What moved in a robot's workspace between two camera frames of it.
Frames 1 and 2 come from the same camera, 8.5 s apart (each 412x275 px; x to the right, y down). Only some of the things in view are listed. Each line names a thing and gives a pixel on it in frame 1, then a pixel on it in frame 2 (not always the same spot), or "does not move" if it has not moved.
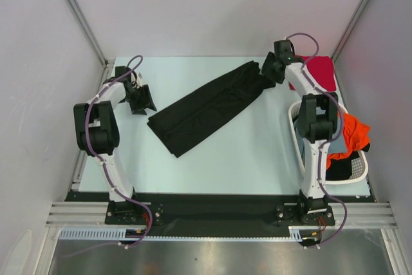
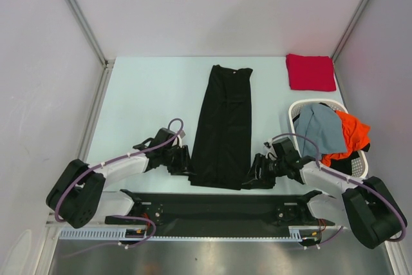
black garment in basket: x=341 y=169 does not move
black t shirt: x=198 y=116 to x=223 y=147
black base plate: x=217 y=214 does not move
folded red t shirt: x=322 y=69 does not move
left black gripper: x=146 y=102 to x=183 y=167
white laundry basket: x=359 y=169 does not move
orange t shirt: x=357 y=135 does not move
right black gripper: x=268 y=71 to x=261 y=169
